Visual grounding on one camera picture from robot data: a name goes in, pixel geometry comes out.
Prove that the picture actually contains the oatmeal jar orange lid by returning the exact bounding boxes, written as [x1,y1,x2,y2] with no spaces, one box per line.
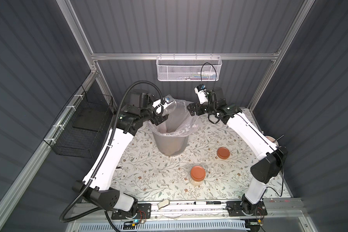
[190,165,206,186]

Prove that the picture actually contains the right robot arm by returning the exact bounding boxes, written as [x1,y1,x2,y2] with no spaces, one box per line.
[187,84,288,216]

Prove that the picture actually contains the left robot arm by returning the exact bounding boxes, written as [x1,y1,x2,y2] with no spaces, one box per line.
[72,90,174,217]

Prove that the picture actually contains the clear plastic bin liner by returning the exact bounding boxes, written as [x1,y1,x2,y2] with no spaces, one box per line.
[146,99,203,137]

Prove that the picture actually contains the grey mesh trash bin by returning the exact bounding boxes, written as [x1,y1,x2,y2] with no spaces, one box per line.
[153,133,189,156]

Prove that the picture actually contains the pens in white basket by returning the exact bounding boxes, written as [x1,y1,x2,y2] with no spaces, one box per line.
[173,71,218,81]

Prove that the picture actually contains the white utensil cup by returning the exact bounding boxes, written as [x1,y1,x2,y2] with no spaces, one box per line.
[265,135,284,148]

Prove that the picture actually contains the masking tape roll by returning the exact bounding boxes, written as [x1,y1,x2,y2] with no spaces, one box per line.
[157,199,170,210]

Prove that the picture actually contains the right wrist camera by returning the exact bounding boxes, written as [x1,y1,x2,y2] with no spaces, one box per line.
[194,84,208,104]

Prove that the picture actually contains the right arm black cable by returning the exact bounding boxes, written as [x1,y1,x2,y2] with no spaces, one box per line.
[200,62,218,88]

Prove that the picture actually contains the white wire wall basket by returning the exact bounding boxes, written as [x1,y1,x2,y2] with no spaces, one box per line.
[156,56,222,82]

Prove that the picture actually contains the black wire wall basket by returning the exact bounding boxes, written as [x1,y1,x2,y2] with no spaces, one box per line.
[44,87,115,159]

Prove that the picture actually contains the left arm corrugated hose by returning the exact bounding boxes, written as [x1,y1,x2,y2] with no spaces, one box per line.
[59,80,165,223]

